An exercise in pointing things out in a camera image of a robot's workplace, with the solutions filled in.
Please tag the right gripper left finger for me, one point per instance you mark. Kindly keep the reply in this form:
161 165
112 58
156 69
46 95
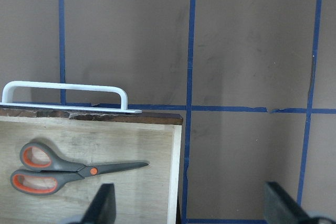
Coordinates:
103 207

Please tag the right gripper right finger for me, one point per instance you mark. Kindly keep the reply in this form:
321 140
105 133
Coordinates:
279 206

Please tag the orange grey handled scissors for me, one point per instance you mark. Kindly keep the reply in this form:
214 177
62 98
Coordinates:
46 172

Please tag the dark wooden drawer cabinet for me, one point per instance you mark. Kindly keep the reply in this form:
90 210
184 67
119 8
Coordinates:
91 136

